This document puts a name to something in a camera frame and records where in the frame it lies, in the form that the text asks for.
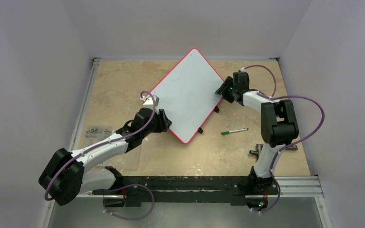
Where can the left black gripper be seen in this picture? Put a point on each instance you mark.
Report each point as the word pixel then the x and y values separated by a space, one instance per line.
pixel 163 123

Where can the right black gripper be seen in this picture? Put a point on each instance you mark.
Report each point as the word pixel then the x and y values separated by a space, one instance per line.
pixel 226 90

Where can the red-framed whiteboard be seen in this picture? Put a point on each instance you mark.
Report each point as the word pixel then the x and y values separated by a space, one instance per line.
pixel 187 94

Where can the green white marker pen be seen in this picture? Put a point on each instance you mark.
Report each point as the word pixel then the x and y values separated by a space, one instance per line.
pixel 234 131

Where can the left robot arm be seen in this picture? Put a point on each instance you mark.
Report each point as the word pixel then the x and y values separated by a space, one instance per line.
pixel 62 178

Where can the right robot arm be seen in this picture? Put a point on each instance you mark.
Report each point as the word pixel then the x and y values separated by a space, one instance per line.
pixel 278 125

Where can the clear plastic screw box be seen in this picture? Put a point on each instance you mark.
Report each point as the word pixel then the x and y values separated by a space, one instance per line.
pixel 101 150

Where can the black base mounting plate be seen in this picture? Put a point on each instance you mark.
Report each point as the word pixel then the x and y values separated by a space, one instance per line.
pixel 146 196

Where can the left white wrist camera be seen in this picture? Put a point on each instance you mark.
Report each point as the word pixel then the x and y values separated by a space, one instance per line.
pixel 150 102

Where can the aluminium frame rail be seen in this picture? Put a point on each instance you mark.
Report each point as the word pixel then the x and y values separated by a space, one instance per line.
pixel 285 186

